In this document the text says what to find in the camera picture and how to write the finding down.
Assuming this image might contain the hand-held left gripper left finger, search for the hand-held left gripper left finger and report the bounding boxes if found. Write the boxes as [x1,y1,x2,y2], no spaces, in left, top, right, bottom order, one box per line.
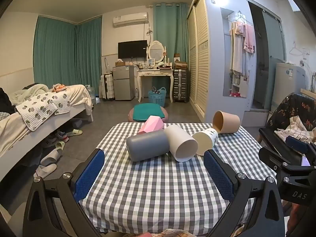
[23,148,106,237]

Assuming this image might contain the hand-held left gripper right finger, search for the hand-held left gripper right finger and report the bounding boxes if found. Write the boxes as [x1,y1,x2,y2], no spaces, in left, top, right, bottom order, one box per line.
[203,149,288,237]

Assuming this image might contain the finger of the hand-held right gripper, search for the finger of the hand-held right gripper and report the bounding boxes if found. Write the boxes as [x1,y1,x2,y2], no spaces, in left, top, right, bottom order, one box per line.
[258,127,316,153]
[259,146,316,176]

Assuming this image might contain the cream printed cup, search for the cream printed cup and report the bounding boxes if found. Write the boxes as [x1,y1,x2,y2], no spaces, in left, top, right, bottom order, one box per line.
[192,128,219,156]

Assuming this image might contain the tan cup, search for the tan cup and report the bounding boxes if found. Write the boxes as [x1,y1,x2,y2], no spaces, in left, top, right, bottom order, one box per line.
[212,110,241,134]

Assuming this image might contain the white cup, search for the white cup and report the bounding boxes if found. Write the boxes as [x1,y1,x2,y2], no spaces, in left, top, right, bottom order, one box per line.
[164,125,198,163]

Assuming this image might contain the grey cup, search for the grey cup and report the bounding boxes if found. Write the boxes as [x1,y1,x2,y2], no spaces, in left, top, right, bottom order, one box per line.
[126,129,170,163]

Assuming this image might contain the pink faceted cup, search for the pink faceted cup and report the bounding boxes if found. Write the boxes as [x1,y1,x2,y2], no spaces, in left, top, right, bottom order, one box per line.
[137,115,165,135]

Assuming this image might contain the plaid scarf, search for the plaid scarf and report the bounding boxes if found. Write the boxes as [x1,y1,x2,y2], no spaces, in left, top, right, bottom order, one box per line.
[275,115,316,143]

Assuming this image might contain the black patterned chair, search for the black patterned chair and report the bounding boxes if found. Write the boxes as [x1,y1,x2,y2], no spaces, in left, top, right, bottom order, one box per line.
[267,92,316,144]

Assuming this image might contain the white slipper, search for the white slipper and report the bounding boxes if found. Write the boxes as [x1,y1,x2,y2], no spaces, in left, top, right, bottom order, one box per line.
[39,149,63,166]
[33,163,58,179]

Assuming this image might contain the grey sneaker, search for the grey sneaker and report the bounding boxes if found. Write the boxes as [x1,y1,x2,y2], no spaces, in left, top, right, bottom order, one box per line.
[55,131,70,143]

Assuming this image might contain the white washing machine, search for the white washing machine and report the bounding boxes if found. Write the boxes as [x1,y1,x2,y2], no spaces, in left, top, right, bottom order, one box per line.
[272,62,313,113]

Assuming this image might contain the white bed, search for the white bed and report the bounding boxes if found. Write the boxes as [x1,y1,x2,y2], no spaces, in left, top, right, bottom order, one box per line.
[0,84,94,182]

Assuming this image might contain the checkered tablecloth table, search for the checkered tablecloth table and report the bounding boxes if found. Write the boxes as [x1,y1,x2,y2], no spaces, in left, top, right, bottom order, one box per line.
[79,122,279,237]

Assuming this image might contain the pink round stool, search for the pink round stool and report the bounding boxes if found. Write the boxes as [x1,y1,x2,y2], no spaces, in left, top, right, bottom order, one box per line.
[128,104,169,123]

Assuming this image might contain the water jug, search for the water jug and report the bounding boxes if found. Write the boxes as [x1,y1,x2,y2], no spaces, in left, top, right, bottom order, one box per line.
[85,85,96,104]

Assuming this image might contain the beige blanket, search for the beige blanket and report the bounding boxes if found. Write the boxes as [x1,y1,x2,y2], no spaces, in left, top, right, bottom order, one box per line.
[11,83,93,115]

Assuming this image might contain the leaf print quilt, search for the leaf print quilt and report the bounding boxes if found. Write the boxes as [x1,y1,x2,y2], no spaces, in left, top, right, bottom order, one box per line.
[15,91,70,131]

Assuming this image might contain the green cushion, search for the green cushion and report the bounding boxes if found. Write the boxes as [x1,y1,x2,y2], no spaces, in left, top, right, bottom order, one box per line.
[133,104,165,121]

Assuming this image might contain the white suitcase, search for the white suitcase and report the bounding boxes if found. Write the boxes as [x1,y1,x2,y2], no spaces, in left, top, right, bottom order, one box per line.
[100,73,115,101]

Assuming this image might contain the glass bathroom door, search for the glass bathroom door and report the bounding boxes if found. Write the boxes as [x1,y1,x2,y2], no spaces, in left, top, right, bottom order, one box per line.
[261,9,283,110]

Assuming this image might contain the grey mini fridge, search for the grey mini fridge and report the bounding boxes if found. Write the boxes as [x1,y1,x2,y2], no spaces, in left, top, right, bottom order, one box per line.
[113,65,135,101]

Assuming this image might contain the dark metal trunk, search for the dark metal trunk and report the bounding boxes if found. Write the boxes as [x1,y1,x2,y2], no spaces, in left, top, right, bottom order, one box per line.
[173,69,190,103]

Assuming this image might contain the blue laundry basket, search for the blue laundry basket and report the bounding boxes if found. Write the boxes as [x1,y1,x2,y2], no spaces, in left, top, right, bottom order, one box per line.
[148,87,166,105]

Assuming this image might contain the white towel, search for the white towel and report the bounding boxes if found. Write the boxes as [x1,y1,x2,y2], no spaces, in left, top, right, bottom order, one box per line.
[230,21,250,76]

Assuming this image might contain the dark clothing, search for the dark clothing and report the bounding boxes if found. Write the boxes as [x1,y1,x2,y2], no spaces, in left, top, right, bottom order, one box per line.
[0,87,16,115]

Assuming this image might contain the pink towel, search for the pink towel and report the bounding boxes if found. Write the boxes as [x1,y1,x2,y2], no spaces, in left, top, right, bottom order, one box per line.
[244,23,256,54]

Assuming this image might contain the green curtain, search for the green curtain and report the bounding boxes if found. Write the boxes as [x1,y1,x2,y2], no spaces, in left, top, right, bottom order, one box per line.
[153,2,190,97]
[33,15,77,89]
[75,16,103,95]

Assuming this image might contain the cardboard boxes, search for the cardboard boxes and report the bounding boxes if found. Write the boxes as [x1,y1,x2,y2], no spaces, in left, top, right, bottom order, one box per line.
[173,54,188,70]

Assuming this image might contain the white dressing table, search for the white dressing table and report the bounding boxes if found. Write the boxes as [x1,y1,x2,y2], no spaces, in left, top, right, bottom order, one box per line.
[137,68,174,103]

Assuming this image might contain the white louvred wardrobe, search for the white louvred wardrobe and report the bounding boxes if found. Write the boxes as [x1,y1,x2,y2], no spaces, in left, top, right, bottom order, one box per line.
[186,0,248,119]

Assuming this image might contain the black television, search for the black television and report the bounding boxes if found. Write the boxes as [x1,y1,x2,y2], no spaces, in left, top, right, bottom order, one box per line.
[118,40,148,59]

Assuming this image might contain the oval vanity mirror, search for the oval vanity mirror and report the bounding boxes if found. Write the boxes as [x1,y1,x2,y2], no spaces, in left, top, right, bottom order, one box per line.
[148,41,167,64]

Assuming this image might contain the white air conditioner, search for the white air conditioner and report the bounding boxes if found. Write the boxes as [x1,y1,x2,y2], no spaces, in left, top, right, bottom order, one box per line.
[113,12,149,27]

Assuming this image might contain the wire clothes hanger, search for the wire clothes hanger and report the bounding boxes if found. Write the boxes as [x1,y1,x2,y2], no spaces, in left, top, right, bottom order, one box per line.
[289,41,310,56]

